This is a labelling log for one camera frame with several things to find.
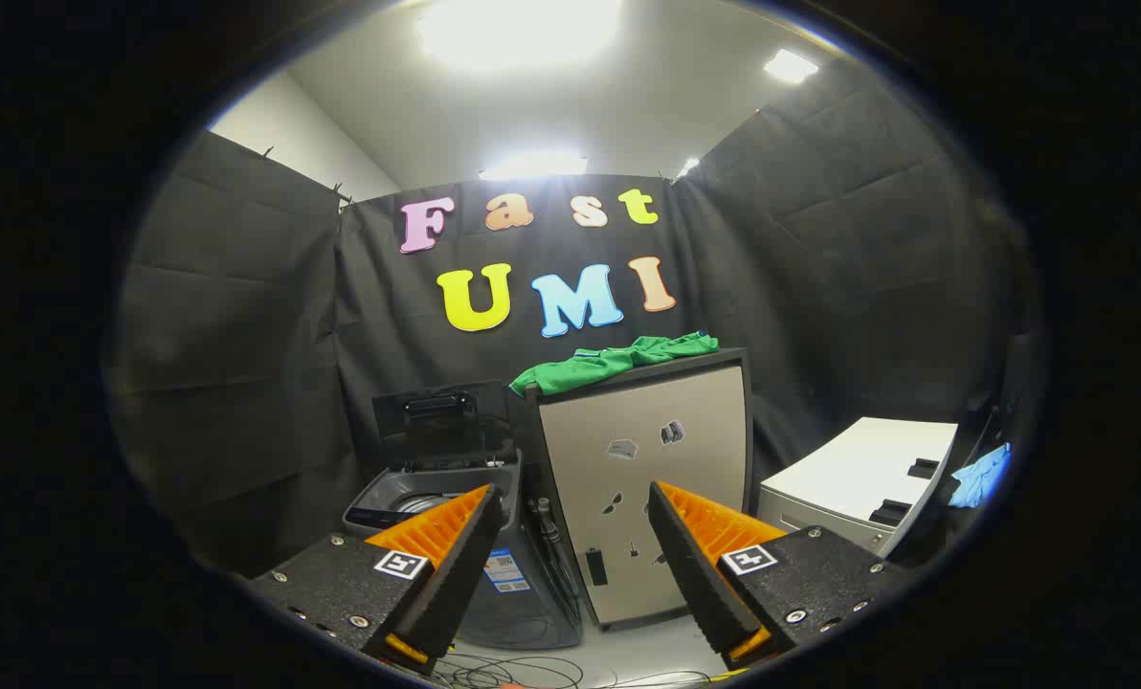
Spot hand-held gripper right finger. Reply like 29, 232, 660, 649
647, 480, 916, 671

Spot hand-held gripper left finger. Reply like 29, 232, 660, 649
250, 483, 506, 676

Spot grey washing machine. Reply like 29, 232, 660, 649
343, 450, 586, 652

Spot dark washing machine lid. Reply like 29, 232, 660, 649
371, 381, 514, 470

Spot green polo shirt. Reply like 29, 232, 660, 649
509, 331, 721, 398

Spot beige cabinet with black sides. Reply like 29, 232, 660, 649
523, 347, 755, 631

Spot white low cabinet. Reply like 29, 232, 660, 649
757, 416, 959, 558

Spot blue cloth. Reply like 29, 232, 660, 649
949, 442, 1012, 508

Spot black backdrop cloth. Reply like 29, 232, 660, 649
111, 57, 1031, 575

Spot tangle of floor cables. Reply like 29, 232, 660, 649
432, 643, 715, 689

